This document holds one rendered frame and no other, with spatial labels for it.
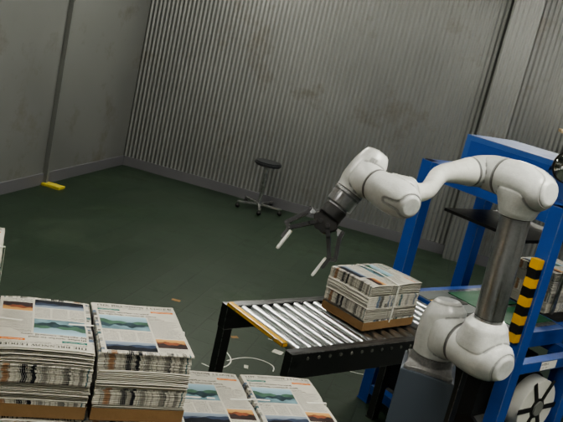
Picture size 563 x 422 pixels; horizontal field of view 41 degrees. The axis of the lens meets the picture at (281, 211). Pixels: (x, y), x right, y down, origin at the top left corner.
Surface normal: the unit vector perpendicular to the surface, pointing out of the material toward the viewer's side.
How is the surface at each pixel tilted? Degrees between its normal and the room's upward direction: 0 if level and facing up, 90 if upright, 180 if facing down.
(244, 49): 90
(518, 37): 90
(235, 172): 90
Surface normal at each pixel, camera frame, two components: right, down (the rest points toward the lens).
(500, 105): -0.25, 0.17
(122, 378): 0.30, 0.29
